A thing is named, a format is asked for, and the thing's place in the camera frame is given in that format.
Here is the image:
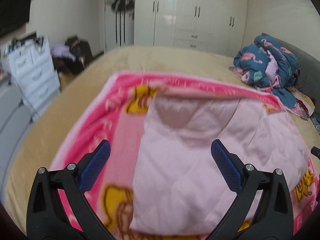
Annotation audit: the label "pink quilted jacket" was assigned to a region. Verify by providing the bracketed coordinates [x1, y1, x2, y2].
[130, 92, 309, 237]

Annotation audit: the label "white drawer chest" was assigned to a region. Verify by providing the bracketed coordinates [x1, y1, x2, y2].
[9, 36, 62, 110]

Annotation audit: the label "pink printed blanket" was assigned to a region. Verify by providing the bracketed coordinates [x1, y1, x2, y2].
[49, 71, 320, 240]

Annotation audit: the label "black television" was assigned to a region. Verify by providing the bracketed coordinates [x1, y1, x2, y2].
[0, 0, 34, 38]

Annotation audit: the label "white door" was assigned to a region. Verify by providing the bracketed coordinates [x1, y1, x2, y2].
[104, 0, 136, 53]

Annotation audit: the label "blue flamingo print quilt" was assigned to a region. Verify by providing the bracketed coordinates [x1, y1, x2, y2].
[229, 35, 315, 119]

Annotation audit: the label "black hanging bags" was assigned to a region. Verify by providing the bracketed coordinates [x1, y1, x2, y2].
[110, 0, 135, 14]

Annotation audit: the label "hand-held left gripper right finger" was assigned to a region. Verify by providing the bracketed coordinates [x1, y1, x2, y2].
[207, 139, 294, 240]

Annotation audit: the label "bed with beige cover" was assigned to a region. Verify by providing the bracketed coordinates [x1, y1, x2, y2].
[2, 45, 320, 235]

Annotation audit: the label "purple garment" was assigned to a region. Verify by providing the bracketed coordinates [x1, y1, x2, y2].
[50, 44, 76, 61]

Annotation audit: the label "white wardrobe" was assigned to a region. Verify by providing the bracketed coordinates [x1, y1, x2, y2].
[134, 0, 250, 55]

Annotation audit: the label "black cable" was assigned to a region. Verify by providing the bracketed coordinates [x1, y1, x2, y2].
[21, 90, 42, 120]

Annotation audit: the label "dark clothes pile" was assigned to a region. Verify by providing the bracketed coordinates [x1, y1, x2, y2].
[50, 36, 93, 75]

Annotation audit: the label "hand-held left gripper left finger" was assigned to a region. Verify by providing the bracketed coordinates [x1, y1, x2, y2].
[26, 140, 115, 240]

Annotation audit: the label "grey headboard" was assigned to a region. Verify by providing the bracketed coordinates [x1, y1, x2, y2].
[262, 32, 320, 100]

